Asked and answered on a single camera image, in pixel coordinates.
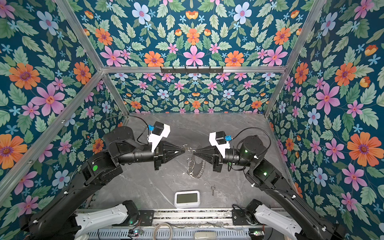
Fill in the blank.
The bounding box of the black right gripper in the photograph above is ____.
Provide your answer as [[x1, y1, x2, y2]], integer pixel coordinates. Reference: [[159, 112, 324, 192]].
[[195, 145, 256, 175]]

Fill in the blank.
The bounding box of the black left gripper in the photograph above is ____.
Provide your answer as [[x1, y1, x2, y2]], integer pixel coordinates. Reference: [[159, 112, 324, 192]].
[[116, 136, 187, 168]]

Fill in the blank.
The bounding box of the steel key holder plate with rings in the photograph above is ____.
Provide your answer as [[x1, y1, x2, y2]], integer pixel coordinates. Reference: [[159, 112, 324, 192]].
[[183, 144, 206, 179]]

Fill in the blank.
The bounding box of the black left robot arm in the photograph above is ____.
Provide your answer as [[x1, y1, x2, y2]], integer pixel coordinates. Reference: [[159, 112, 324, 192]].
[[20, 122, 185, 240]]

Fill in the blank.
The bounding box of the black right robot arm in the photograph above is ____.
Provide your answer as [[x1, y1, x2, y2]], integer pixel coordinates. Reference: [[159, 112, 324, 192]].
[[194, 133, 346, 240]]

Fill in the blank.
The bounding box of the white digital timer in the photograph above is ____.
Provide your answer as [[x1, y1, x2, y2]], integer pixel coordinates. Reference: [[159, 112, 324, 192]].
[[174, 191, 201, 209]]

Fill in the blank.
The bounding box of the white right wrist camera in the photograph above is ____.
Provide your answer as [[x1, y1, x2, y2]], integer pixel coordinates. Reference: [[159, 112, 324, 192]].
[[209, 131, 232, 159]]

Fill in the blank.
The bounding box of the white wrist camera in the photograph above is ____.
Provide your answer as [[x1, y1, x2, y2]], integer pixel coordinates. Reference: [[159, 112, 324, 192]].
[[209, 131, 232, 159], [148, 121, 171, 153]]

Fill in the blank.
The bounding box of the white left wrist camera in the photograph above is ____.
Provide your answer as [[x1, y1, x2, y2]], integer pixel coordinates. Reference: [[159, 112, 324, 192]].
[[148, 121, 171, 153]]

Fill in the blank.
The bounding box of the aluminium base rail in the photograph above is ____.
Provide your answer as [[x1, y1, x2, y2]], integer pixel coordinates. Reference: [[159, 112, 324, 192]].
[[76, 207, 298, 229]]

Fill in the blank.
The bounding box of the coiled white cable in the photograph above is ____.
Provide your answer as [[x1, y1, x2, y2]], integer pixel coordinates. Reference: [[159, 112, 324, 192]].
[[152, 222, 174, 240]]

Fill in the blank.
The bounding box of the black hook rail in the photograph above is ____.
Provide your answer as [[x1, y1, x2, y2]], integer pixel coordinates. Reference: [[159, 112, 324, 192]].
[[160, 67, 224, 74]]

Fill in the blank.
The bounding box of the aluminium frame post back left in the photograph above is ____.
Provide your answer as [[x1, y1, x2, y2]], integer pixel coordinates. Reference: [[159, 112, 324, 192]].
[[56, 1, 129, 115]]

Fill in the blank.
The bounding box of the aluminium frame post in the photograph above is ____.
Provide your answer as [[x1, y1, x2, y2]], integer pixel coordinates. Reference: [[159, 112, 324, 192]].
[[56, 1, 129, 115], [264, 0, 327, 119]]

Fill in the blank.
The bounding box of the aluminium frame post back right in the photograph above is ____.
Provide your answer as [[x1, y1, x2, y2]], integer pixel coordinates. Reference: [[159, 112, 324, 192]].
[[264, 0, 327, 119]]

